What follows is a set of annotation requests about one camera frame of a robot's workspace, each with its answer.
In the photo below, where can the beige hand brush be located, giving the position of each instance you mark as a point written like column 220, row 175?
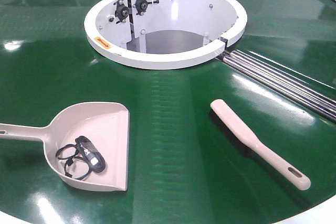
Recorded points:
column 247, row 137

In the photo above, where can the beige plastic dustpan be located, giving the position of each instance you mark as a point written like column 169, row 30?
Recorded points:
column 105, row 124

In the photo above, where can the steel conveyor rollers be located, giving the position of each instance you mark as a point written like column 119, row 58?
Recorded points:
column 280, row 81

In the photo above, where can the right black bearing mount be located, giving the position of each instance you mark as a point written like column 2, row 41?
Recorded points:
column 142, row 5

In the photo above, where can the black bearing mount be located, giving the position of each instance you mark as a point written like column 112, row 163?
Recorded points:
column 142, row 5
column 121, row 12

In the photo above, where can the left black bearing mount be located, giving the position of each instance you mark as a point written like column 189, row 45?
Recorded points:
column 121, row 12

